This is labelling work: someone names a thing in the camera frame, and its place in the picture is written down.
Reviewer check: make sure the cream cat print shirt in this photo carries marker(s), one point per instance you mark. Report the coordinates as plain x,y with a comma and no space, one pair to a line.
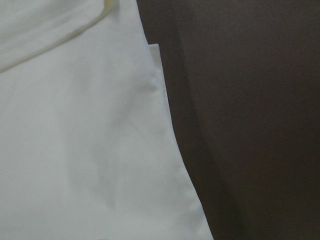
87,146

